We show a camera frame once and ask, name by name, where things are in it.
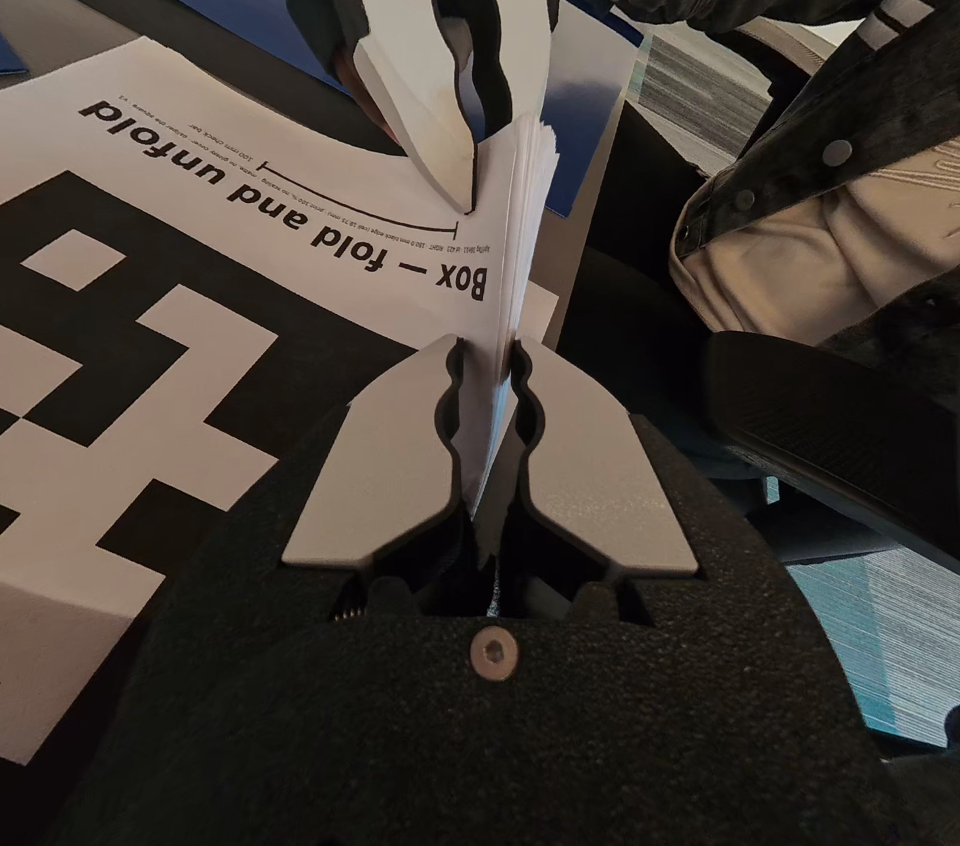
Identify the person's dark denim jacket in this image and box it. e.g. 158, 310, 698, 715
667, 0, 960, 356

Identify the person's beige shirt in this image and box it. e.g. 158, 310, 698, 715
686, 133, 960, 346

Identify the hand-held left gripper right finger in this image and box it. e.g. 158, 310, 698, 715
508, 336, 702, 579

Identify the white sheet with black tag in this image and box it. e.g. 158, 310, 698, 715
0, 36, 564, 766

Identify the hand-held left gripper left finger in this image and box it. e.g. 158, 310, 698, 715
279, 333, 466, 573

